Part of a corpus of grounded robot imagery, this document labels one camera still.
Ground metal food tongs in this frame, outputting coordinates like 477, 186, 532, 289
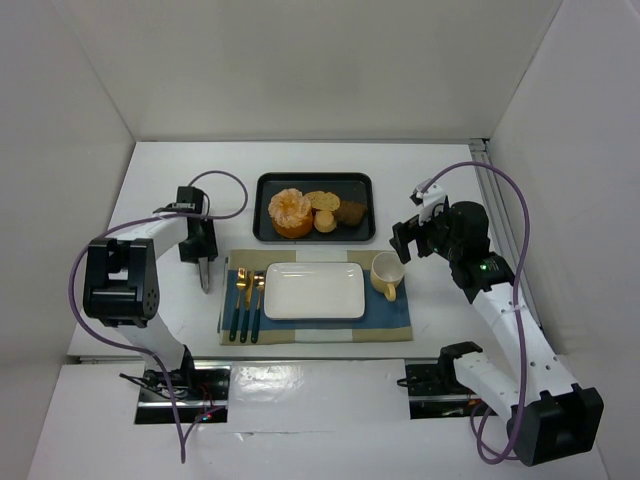
198, 257, 211, 294

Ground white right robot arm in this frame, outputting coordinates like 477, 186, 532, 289
390, 201, 604, 466

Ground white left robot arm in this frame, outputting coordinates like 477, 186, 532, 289
83, 186, 218, 390

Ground dark brown bread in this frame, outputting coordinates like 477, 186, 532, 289
333, 200, 368, 228

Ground flat seeded bread slice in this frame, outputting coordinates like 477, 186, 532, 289
304, 191, 341, 212

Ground large orange flower bread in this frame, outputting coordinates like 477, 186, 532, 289
268, 188, 313, 239

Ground yellow mug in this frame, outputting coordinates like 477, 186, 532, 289
370, 251, 405, 302

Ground black rectangular tray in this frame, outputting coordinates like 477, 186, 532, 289
253, 172, 376, 243

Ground small round yellow bun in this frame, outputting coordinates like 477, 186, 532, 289
314, 210, 337, 233

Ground white rectangular plate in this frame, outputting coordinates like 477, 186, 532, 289
263, 262, 365, 321

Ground blue beige placemat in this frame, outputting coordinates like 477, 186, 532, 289
217, 249, 413, 345

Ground gold fork green handle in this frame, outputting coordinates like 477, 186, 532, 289
229, 267, 248, 342

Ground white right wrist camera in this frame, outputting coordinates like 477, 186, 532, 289
410, 182, 448, 225

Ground gold spoon green handle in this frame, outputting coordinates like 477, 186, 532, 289
250, 272, 266, 344

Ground gold knife green handle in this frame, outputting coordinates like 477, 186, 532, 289
240, 271, 256, 344

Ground aluminium frame rail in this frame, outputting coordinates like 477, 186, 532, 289
469, 138, 544, 333

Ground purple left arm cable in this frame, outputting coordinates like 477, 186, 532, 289
67, 170, 250, 462

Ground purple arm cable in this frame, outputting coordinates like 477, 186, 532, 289
424, 160, 531, 464
67, 170, 250, 462

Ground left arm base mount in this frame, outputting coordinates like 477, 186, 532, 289
119, 362, 231, 425

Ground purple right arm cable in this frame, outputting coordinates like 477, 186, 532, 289
424, 160, 531, 464

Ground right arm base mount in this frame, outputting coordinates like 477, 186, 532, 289
396, 362, 485, 420

